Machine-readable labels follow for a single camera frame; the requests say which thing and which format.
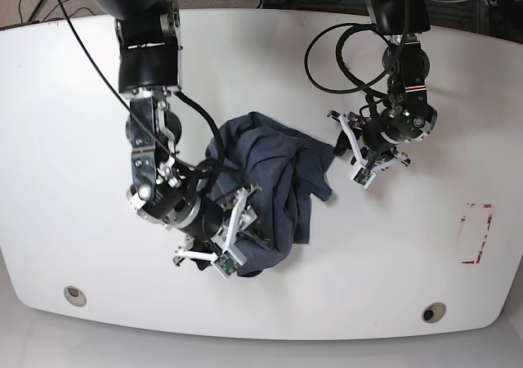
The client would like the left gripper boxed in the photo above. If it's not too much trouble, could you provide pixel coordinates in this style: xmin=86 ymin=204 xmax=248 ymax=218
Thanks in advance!
xmin=328 ymin=110 xmax=410 ymax=173

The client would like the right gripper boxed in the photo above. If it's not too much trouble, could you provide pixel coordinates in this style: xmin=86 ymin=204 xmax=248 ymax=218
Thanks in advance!
xmin=171 ymin=183 xmax=261 ymax=266

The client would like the dark blue t-shirt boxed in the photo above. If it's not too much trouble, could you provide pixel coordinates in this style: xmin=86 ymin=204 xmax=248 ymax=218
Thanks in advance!
xmin=208 ymin=112 xmax=334 ymax=277

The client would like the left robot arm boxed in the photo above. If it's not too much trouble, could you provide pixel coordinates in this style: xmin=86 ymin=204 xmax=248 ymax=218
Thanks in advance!
xmin=333 ymin=0 xmax=437 ymax=186

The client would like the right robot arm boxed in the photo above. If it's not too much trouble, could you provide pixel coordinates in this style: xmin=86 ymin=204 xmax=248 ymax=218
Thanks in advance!
xmin=94 ymin=0 xmax=256 ymax=275

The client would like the red tape rectangle marking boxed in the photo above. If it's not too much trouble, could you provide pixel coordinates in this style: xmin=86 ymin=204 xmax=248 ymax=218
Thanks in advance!
xmin=457 ymin=203 xmax=494 ymax=265

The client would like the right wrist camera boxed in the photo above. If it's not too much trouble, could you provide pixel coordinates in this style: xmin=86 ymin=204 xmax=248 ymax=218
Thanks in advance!
xmin=211 ymin=247 xmax=247 ymax=279

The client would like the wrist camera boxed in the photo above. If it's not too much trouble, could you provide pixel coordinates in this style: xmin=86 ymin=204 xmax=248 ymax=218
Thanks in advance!
xmin=211 ymin=247 xmax=247 ymax=279
xmin=349 ymin=164 xmax=376 ymax=189

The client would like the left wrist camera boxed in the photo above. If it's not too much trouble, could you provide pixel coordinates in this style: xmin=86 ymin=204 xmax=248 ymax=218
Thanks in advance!
xmin=349 ymin=164 xmax=376 ymax=189

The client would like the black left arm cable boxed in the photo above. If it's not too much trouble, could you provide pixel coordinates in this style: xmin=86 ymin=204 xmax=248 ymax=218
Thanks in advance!
xmin=304 ymin=0 xmax=409 ymax=99

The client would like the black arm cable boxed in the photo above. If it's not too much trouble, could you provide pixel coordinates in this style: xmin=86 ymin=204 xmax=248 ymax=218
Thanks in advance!
xmin=51 ymin=0 xmax=250 ymax=205
xmin=304 ymin=0 xmax=409 ymax=99

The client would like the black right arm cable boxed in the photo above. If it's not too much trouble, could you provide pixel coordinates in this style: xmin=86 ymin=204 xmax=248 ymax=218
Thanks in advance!
xmin=51 ymin=0 xmax=250 ymax=205

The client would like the left table cable grommet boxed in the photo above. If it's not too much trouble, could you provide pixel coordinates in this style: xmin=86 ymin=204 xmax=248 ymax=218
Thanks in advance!
xmin=64 ymin=286 xmax=87 ymax=307

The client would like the table cable grommet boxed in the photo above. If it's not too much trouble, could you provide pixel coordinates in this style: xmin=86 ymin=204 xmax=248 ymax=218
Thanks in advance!
xmin=64 ymin=286 xmax=87 ymax=307
xmin=422 ymin=302 xmax=446 ymax=324

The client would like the right table cable grommet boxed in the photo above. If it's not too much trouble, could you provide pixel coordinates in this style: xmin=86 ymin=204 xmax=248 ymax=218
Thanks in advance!
xmin=422 ymin=302 xmax=446 ymax=324

